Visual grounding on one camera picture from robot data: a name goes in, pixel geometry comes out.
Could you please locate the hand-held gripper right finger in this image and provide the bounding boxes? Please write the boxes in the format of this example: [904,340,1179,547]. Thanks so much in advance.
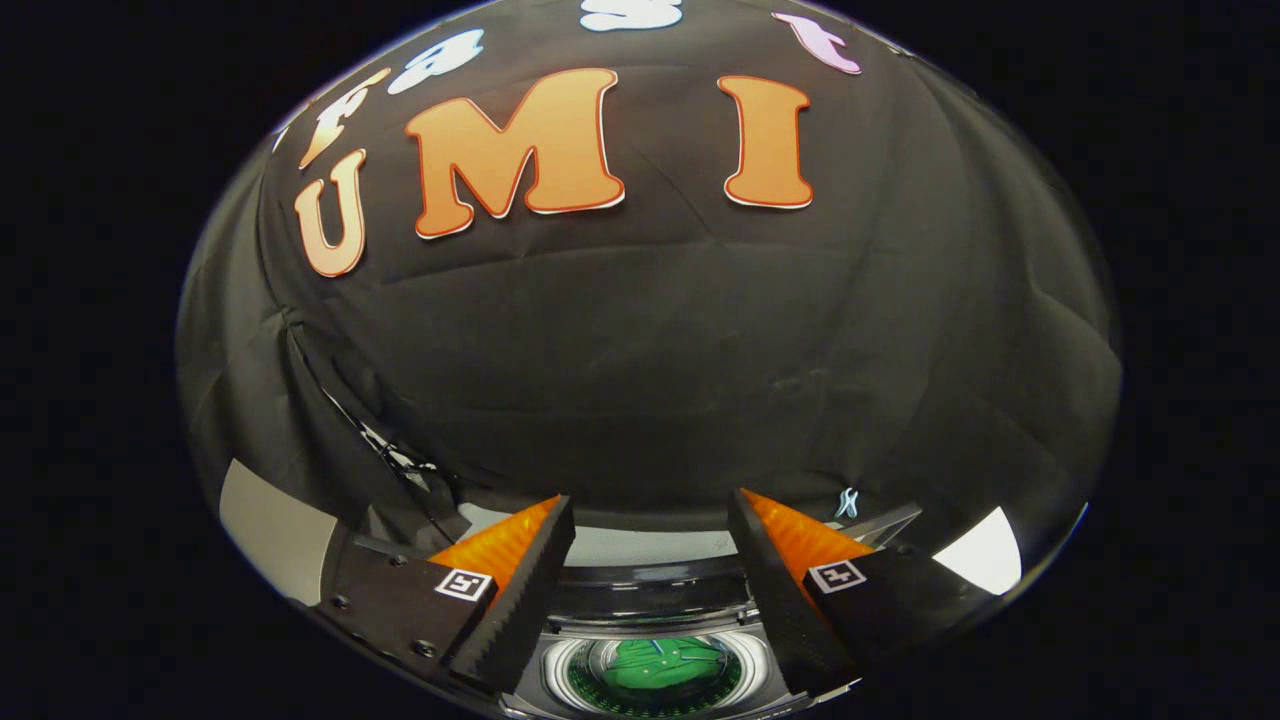
[726,488,1002,698]

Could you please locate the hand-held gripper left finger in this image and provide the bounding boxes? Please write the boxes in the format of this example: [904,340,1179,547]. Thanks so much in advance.
[313,494,578,697]

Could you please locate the green knit garment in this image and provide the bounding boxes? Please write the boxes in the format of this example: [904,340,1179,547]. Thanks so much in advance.
[585,637,732,702]

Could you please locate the black backdrop cloth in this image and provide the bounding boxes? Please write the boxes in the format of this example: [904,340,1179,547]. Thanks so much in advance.
[175,0,1123,601]

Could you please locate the taupe box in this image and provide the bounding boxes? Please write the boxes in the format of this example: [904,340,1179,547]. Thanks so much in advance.
[218,458,342,608]

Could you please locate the thin cable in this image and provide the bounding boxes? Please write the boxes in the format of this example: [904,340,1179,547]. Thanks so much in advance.
[320,390,466,501]

